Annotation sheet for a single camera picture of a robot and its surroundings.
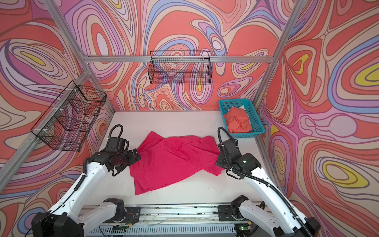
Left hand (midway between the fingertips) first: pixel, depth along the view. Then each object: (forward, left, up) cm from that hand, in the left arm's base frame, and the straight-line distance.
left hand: (138, 158), depth 81 cm
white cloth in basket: (+47, -71, -6) cm, 85 cm away
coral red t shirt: (+31, -64, -3) cm, 71 cm away
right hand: (-5, -47, +4) cm, 47 cm away
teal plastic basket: (+26, -76, -4) cm, 81 cm away
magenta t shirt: (+2, -14, -8) cm, 16 cm away
